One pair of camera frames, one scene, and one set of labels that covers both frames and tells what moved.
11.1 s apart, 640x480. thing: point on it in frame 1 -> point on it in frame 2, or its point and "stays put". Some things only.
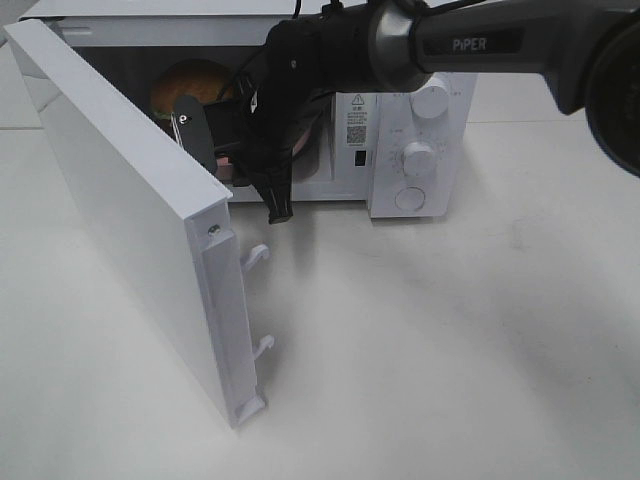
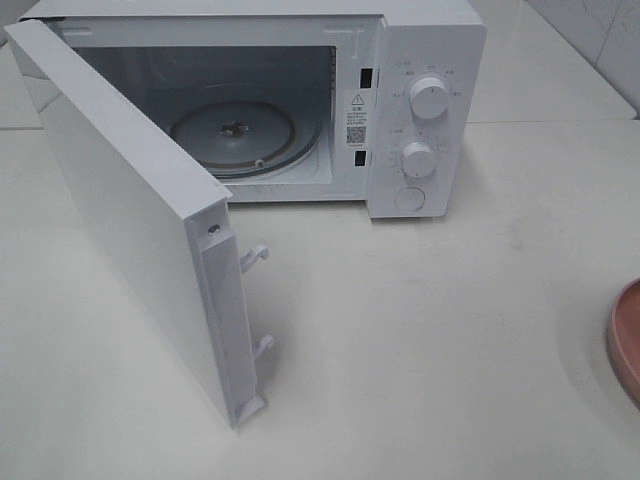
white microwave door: [177, 221] stays put
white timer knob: [418, 159] stays put
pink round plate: [305, 157] -> [624, 337]
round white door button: [410, 198] stays put
